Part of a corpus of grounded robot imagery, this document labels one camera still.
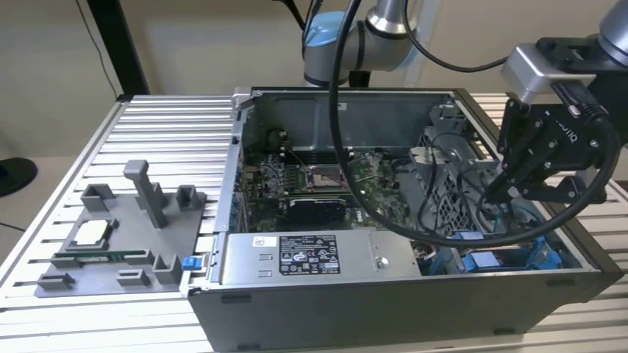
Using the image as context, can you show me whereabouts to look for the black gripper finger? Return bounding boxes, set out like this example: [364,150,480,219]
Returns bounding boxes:
[512,165,608,205]
[488,98,544,202]

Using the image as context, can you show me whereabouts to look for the blue disk wire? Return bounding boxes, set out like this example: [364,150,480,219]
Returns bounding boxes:
[490,204,547,237]

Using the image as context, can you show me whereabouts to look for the black disk wire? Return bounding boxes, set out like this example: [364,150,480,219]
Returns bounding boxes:
[455,172,498,236]

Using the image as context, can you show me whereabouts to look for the hard disk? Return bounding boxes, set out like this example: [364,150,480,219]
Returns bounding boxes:
[454,230,563,258]

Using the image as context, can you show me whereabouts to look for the grey metal disk bay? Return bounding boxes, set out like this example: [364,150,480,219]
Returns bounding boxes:
[407,104,507,236]

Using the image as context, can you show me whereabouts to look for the blue disk carrier block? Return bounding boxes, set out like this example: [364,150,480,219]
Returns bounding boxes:
[463,252,503,274]

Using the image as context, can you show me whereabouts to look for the green motherboard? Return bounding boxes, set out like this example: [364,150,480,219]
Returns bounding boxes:
[240,146,419,235]

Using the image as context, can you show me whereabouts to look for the metal socket cover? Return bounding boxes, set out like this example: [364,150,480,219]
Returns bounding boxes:
[348,154,383,185]

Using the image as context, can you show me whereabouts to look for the CPU socket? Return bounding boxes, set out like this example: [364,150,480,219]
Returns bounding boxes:
[303,163,355,192]

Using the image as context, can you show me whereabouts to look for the thin metal locking lever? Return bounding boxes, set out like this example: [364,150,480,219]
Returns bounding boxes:
[287,146,315,167]

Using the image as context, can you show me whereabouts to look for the black graphics card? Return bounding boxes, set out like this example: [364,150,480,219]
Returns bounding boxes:
[287,196,348,227]

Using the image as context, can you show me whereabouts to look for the dark grey PC case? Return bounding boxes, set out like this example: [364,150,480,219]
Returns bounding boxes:
[188,86,627,352]

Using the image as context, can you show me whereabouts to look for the silver power supply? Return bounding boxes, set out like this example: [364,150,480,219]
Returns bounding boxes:
[218,229,423,288]

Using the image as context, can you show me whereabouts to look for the grey parts rack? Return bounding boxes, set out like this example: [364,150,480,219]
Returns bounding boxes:
[34,160,207,299]

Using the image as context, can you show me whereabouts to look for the silver CPU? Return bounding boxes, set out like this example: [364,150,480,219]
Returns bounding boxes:
[72,222,110,246]

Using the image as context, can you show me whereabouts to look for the round black stand base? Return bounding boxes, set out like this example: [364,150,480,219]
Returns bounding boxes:
[0,157,39,198]

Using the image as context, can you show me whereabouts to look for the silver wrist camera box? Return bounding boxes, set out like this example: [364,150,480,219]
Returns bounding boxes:
[500,43,599,104]

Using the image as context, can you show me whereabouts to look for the thin black camera cable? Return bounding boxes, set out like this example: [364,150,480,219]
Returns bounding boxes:
[403,0,515,73]

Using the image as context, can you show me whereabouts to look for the black cable behind arm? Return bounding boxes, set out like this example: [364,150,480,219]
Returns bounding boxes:
[274,0,326,38]

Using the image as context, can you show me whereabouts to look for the black upright post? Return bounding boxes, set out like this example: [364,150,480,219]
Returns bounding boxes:
[86,0,151,96]

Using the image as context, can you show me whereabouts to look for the thin black wall cable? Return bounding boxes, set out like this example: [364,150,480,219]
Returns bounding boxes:
[72,0,122,96]

